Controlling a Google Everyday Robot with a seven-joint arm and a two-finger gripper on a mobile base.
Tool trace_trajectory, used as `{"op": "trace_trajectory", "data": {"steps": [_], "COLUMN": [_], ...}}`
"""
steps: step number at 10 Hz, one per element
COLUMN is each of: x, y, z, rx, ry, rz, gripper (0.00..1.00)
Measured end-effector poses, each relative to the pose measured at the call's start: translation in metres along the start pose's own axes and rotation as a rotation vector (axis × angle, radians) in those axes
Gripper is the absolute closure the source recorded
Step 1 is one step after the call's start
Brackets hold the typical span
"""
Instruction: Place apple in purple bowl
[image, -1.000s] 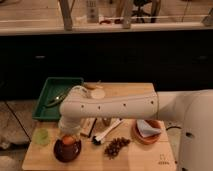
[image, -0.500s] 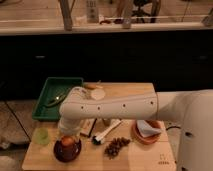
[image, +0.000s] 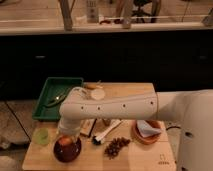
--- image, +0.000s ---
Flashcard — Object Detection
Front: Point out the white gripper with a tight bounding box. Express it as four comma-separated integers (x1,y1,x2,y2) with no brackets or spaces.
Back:
58,120,81,136

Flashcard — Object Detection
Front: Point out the red apple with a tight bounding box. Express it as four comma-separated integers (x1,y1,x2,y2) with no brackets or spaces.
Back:
59,136,73,146

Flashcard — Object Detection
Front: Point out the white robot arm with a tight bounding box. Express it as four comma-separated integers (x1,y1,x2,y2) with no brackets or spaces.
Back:
58,87,213,171

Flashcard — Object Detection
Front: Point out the purple bowl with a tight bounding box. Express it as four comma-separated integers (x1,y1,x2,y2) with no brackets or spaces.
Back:
53,137,81,163

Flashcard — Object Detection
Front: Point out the grey cloth in bowl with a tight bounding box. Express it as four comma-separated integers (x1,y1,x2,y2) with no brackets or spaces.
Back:
136,120,161,137

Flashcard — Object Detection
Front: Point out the orange terracotta bowl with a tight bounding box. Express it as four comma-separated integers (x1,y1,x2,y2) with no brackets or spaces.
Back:
131,120,162,145

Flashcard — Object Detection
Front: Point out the small white black box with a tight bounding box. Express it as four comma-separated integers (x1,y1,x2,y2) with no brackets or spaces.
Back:
80,119,96,137

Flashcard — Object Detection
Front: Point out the green spoon in tray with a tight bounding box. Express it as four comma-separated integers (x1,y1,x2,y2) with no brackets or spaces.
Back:
45,88,70,108

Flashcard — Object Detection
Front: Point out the small green cup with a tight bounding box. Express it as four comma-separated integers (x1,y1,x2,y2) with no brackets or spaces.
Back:
33,128,50,145

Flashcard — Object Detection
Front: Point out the small metal cup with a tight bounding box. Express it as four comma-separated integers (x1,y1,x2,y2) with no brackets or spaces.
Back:
102,119,111,126

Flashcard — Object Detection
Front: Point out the green tray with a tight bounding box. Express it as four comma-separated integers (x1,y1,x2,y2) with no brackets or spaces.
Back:
32,77,83,122

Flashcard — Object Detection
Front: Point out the white round lid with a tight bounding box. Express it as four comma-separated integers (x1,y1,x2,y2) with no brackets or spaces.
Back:
90,89,105,100

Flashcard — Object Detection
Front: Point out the yellow banana piece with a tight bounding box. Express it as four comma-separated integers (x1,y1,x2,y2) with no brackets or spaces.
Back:
84,81,103,90

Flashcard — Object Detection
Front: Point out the bunch of brown grapes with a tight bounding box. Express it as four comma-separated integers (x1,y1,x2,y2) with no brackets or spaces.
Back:
104,137,130,158

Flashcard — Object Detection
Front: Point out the office chair in background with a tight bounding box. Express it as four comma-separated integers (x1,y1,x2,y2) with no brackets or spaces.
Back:
132,0,161,23

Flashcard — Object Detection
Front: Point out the white handled brush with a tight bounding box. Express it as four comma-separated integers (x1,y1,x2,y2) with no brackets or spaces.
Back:
92,120,121,145

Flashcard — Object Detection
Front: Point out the black cable on floor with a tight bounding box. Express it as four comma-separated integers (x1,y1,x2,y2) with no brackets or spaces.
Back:
165,124,183,132

